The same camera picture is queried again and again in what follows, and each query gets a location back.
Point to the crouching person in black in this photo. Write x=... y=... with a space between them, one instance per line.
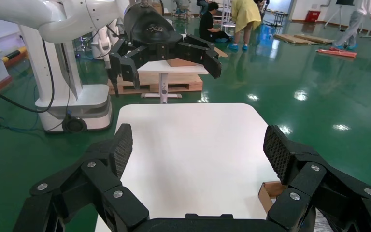
x=206 y=22

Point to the black stool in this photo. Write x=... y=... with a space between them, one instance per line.
x=279 y=14

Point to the red floor board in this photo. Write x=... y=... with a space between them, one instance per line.
x=336 y=52

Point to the white pedestal table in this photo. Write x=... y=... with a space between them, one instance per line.
x=163 y=67

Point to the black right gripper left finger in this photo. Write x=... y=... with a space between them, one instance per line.
x=73 y=185

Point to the flat brown cardboard box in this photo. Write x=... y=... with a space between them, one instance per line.
x=179 y=62

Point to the wooden pallet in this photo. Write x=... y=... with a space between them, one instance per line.
x=185 y=85

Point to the yellow black bumper post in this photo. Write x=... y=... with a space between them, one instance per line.
x=14 y=54

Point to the person in grey clothes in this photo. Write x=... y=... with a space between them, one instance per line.
x=353 y=22

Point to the red bin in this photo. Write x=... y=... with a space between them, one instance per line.
x=313 y=16

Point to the white robot torso and base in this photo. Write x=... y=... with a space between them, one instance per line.
x=76 y=102

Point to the person in yellow coat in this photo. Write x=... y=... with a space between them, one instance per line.
x=244 y=11

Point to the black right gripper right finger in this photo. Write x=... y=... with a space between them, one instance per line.
x=326 y=185

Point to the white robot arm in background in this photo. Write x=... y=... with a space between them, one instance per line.
x=100 y=41

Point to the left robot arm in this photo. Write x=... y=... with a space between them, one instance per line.
x=60 y=19

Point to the white tripod stand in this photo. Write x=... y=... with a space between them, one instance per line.
x=332 y=14

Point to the white printed paper sheet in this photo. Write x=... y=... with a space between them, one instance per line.
x=321 y=224

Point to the brown cardboard piece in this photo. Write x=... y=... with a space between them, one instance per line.
x=221 y=52

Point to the white stepladder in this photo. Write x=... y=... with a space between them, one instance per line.
x=226 y=11

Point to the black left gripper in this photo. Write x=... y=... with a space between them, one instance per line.
x=150 y=28

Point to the wooden floor board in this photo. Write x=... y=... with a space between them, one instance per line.
x=320 y=39
x=291 y=39

